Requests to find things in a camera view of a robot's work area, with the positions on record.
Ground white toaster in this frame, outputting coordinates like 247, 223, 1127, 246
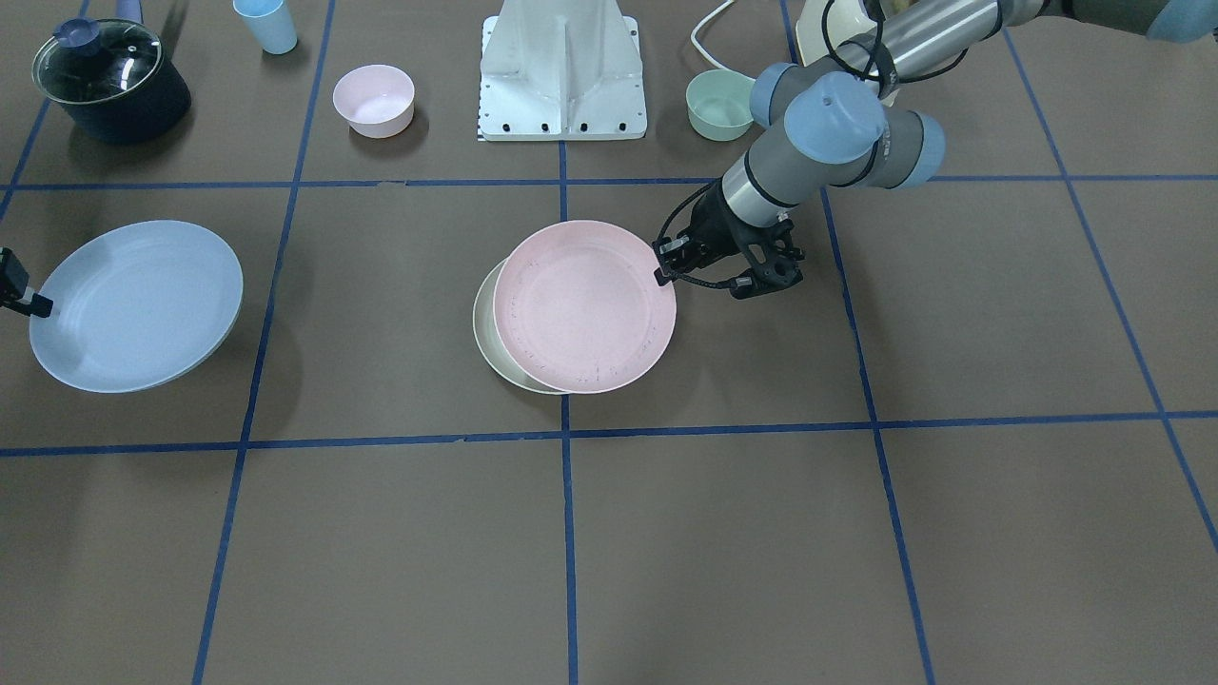
795, 1, 895, 72

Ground pink plate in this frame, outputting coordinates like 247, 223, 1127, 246
490, 219, 678, 394

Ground white toaster cable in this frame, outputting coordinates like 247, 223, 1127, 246
691, 0, 738, 73

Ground blue plate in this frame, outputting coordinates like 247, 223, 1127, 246
29, 219, 244, 394

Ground cream plate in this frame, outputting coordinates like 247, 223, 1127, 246
471, 260, 564, 396

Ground pink bowl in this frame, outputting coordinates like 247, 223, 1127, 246
333, 65, 415, 139

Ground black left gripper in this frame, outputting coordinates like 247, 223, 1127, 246
653, 183, 806, 300

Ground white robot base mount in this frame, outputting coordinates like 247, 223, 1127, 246
477, 1, 649, 143

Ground green bowl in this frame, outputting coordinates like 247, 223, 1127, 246
685, 68, 756, 143

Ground dark blue pot with lid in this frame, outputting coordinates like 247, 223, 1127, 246
30, 1, 192, 145

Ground light blue cup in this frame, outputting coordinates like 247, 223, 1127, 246
231, 0, 298, 55

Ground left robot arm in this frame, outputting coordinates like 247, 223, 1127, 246
653, 1, 1217, 300

